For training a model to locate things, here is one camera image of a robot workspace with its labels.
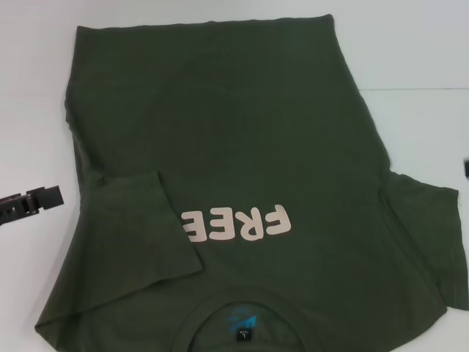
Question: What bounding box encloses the dark green FREE t-shirt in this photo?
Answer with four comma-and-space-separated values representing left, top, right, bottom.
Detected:
33, 13, 462, 352

